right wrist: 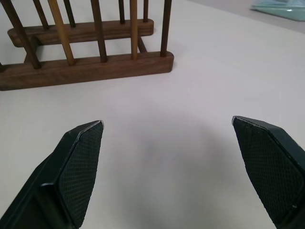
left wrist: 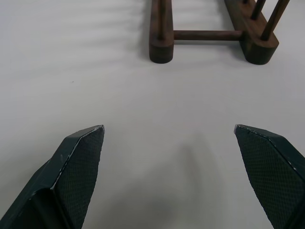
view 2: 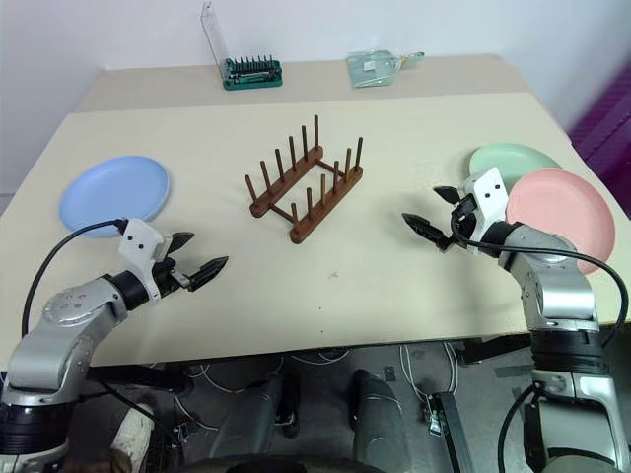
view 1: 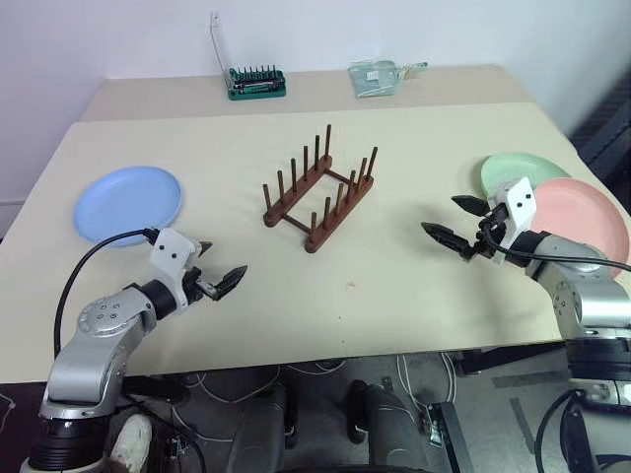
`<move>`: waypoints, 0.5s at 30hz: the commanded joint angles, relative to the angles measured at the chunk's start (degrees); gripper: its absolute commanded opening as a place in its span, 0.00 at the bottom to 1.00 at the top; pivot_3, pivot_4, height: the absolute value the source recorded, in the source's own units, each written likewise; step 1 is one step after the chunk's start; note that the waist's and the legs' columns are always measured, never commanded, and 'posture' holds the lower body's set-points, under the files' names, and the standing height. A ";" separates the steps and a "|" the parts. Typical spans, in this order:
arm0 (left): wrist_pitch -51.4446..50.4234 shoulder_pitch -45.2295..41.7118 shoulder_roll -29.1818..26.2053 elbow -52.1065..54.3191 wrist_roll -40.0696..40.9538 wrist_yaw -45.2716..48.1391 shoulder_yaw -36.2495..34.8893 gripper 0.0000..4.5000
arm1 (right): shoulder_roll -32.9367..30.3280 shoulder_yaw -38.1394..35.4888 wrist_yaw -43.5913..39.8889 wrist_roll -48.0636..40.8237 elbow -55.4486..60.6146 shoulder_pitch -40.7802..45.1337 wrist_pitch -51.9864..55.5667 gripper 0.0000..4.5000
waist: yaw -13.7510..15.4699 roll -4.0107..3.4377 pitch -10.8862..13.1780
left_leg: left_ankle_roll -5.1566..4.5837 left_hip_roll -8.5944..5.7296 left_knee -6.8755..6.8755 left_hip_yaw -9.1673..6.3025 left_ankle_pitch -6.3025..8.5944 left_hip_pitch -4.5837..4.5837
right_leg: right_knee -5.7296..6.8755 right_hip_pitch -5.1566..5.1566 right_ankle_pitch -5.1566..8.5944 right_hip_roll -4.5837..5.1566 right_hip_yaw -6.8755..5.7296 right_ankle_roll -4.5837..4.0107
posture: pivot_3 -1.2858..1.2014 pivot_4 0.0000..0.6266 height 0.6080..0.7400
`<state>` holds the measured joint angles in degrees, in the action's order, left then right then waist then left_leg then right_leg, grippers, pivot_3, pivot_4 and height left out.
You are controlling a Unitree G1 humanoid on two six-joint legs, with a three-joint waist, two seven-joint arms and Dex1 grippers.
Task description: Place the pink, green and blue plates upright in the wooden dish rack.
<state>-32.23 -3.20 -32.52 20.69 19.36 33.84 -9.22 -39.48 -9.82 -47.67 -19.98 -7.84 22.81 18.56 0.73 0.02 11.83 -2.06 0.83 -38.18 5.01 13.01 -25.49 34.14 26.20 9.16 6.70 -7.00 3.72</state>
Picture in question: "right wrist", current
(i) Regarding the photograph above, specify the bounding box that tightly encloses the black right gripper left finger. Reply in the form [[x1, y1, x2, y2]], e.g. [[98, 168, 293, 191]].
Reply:
[[0, 120, 105, 229]]

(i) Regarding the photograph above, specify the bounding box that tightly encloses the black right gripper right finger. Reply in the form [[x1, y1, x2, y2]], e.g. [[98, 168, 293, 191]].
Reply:
[[231, 115, 305, 229]]

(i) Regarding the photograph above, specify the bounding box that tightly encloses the wooden dowel rack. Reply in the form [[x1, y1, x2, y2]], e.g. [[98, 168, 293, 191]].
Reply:
[[0, 0, 175, 92]]

